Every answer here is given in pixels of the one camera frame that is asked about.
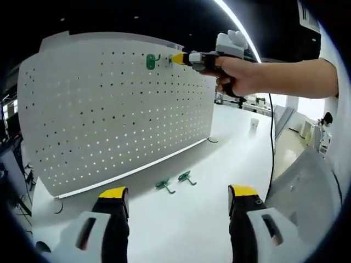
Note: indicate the white paper cup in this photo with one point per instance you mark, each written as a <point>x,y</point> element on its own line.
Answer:
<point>254,124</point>

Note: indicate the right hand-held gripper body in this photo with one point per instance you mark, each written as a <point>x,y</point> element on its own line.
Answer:
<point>230,45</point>

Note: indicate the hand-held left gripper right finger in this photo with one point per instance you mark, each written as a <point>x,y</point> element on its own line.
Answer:
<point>263,235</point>

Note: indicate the ceiling air vent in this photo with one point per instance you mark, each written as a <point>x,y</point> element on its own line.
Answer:
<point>308,13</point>

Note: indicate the person's right hand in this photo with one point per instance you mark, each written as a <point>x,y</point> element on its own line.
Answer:
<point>238,74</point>

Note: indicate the grey mesh office chair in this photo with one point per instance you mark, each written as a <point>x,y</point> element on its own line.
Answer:
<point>307,186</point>

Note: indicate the long ceiling light strip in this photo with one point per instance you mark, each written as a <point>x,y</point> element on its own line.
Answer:
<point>219,2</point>

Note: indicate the white perforated mounting plate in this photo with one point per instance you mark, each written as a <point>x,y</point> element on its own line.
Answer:
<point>109,123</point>

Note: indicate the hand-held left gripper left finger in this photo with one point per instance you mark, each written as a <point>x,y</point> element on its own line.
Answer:
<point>82,238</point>

